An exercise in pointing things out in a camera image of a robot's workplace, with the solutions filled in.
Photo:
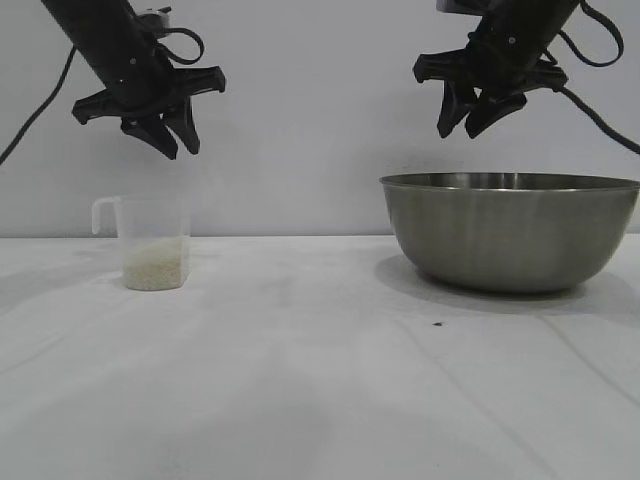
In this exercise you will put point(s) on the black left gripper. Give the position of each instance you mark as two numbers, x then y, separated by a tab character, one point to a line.
140	90

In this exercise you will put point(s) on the white tablecloth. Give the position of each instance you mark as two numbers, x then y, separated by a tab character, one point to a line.
280	390

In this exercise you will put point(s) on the stainless steel mixing bowl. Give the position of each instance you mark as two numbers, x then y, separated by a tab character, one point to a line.
505	235

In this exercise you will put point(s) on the white rice grains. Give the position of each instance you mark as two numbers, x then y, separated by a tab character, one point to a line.
155	267

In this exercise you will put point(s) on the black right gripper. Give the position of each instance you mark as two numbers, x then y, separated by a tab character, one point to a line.
500	65

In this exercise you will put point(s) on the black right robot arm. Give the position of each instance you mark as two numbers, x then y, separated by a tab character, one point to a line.
530	20

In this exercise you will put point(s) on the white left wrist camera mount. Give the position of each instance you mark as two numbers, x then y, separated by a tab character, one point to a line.
161	19

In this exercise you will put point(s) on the clear plastic measuring cup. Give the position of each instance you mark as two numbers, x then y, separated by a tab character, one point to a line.
155	225

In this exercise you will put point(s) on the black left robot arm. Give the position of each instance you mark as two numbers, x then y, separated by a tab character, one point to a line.
95	30

